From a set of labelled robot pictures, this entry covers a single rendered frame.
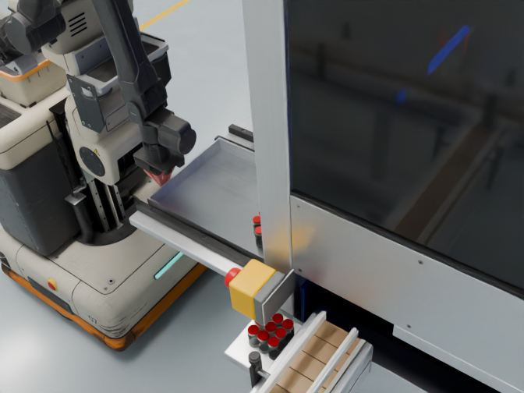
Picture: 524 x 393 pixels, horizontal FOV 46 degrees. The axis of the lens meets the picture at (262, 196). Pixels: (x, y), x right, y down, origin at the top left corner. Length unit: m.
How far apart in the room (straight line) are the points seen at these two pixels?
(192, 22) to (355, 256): 3.24
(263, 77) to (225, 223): 0.58
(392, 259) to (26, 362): 1.69
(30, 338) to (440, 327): 1.74
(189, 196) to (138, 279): 0.71
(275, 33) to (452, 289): 0.42
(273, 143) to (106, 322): 1.30
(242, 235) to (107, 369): 1.06
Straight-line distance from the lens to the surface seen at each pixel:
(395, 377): 1.15
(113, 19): 1.19
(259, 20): 0.80
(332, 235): 0.95
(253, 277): 1.06
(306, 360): 1.09
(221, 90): 3.37
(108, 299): 2.07
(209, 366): 2.19
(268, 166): 0.94
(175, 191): 1.46
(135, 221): 1.42
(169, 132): 1.28
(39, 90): 2.00
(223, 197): 1.42
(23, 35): 1.41
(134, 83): 1.24
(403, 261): 0.91
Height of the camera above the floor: 1.86
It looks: 44 degrees down
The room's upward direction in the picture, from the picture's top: 5 degrees counter-clockwise
